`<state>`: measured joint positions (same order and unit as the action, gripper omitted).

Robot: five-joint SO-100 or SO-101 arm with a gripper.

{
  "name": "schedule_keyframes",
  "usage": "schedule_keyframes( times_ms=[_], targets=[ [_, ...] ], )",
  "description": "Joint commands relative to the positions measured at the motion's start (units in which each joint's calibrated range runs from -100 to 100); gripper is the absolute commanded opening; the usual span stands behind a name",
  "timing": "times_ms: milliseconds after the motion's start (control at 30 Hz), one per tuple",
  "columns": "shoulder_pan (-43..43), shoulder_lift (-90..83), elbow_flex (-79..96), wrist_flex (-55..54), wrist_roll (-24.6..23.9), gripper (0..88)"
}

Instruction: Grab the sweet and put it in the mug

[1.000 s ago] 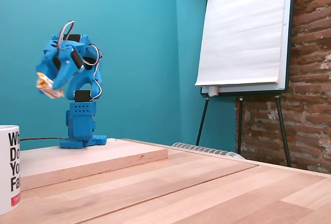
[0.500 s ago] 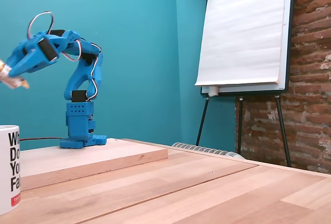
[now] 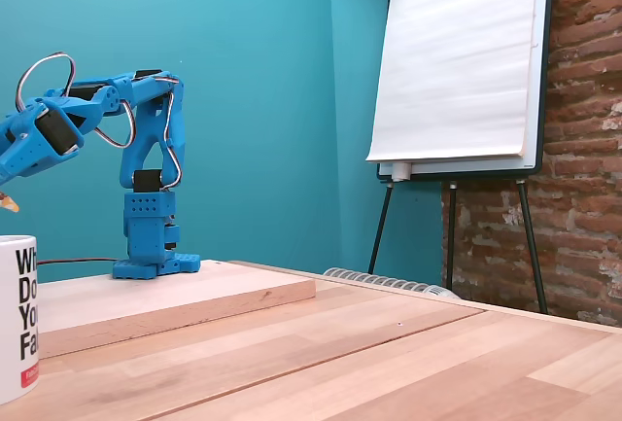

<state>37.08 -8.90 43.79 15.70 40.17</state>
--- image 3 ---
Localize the tricolour gripper servo wire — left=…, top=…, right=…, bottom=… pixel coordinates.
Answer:
left=16, top=51, right=79, bottom=114

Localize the white flipchart paper pad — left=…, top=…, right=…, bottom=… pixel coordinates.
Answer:
left=365, top=0, right=541, bottom=163

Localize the reddish power cable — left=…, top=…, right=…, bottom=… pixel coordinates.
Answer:
left=37, top=257, right=120, bottom=267

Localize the flipchart easel dark frame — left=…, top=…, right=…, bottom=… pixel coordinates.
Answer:
left=367, top=0, right=558, bottom=315

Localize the white mug black lettering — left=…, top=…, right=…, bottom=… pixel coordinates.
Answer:
left=0, top=234, right=40, bottom=405

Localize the pale wooden board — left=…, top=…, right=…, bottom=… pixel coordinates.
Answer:
left=36, top=259, right=318, bottom=362

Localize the white radiator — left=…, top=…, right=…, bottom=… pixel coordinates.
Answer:
left=323, top=266, right=461, bottom=300

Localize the tricolour arm servo wire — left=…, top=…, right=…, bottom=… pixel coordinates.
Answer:
left=94, top=78, right=187, bottom=192

